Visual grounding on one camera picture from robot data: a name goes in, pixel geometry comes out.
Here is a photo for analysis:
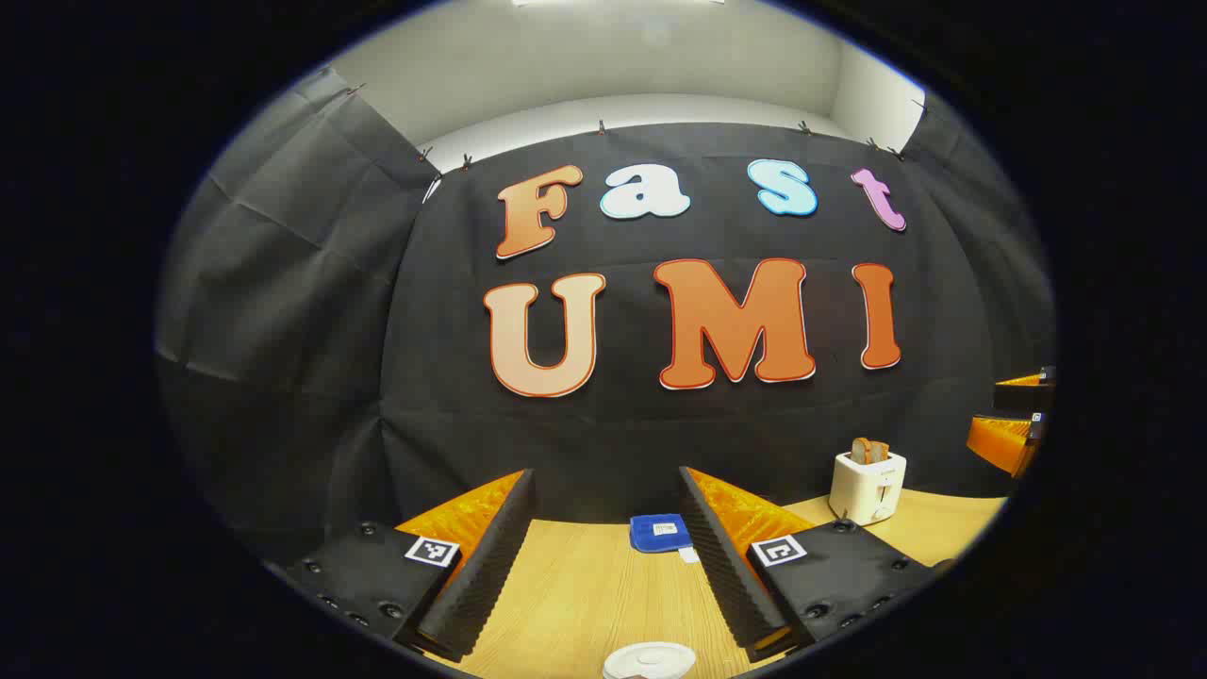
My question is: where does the blue towel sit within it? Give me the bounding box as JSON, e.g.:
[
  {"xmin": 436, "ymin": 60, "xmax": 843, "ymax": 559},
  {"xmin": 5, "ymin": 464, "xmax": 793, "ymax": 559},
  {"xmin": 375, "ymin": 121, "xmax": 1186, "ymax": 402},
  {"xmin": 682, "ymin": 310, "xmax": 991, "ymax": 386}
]
[{"xmin": 629, "ymin": 513, "xmax": 701, "ymax": 564}]

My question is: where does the white teacup lid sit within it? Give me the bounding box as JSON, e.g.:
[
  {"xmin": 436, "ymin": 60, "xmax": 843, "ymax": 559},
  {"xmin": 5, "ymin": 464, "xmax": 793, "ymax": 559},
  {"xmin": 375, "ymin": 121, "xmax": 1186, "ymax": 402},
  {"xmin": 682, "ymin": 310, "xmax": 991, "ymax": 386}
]
[{"xmin": 603, "ymin": 641, "xmax": 697, "ymax": 679}]

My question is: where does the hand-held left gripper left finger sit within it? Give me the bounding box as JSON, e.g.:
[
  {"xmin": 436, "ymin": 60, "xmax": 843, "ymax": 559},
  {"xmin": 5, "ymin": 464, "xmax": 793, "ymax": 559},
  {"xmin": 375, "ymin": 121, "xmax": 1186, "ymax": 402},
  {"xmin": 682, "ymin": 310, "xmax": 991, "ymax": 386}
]
[{"xmin": 283, "ymin": 469, "xmax": 538, "ymax": 663}]

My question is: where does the white toaster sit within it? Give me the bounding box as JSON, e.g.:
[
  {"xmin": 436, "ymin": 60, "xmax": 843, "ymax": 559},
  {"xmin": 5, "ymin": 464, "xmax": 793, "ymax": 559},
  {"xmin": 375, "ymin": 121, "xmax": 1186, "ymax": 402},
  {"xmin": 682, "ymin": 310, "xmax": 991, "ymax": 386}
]
[{"xmin": 828, "ymin": 451, "xmax": 908, "ymax": 526}]

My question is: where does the black backdrop cloth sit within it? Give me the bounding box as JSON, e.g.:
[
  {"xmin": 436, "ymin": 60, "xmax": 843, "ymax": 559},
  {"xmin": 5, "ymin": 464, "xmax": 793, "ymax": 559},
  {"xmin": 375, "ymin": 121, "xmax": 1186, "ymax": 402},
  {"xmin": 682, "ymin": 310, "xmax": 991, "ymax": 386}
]
[{"xmin": 156, "ymin": 66, "xmax": 1057, "ymax": 567}]

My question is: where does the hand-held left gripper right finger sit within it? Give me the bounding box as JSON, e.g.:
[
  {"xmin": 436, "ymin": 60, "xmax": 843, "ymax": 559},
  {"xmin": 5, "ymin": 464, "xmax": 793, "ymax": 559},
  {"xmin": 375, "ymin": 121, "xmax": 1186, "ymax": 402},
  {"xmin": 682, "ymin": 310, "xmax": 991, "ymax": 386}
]
[{"xmin": 677, "ymin": 465, "xmax": 944, "ymax": 663}]

